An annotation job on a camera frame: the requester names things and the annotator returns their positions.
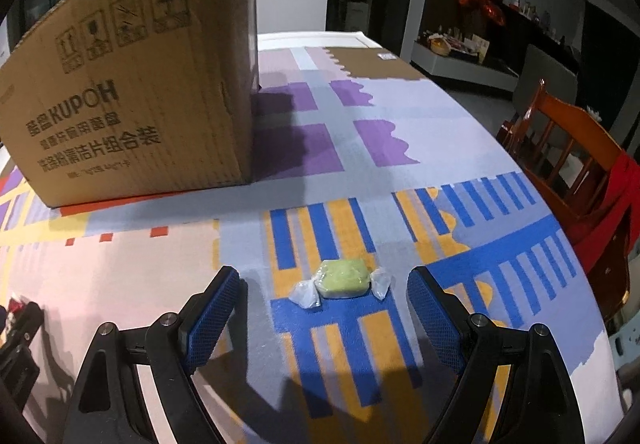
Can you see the white carton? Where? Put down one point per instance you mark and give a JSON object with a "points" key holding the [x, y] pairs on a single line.
{"points": [[356, 16]]}

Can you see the red garment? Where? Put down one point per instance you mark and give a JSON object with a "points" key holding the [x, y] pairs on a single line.
{"points": [[607, 219]]}

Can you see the colourful patterned table mat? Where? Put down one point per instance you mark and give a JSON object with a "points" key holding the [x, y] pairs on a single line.
{"points": [[400, 164]]}

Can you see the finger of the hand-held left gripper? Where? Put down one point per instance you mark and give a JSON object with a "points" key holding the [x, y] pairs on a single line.
{"points": [[27, 321]]}

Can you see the grey dining chair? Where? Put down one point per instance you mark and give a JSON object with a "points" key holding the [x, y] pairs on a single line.
{"points": [[542, 74]]}

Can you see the woven basket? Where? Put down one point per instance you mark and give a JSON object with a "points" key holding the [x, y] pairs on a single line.
{"points": [[438, 44]]}

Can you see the brown wooden chair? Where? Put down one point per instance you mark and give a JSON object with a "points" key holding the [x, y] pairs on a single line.
{"points": [[565, 144]]}

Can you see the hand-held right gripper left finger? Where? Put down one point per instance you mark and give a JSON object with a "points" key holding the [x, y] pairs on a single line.
{"points": [[210, 319]]}

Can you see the dark sideboard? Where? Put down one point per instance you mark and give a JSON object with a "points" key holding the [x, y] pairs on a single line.
{"points": [[545, 31]]}

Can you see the green candy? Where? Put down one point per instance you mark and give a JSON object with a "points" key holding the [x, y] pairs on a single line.
{"points": [[345, 279]]}

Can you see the brown cardboard box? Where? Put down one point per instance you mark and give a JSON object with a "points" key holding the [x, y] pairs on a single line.
{"points": [[140, 99]]}

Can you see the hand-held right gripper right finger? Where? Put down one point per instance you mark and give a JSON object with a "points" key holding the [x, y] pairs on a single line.
{"points": [[435, 319]]}

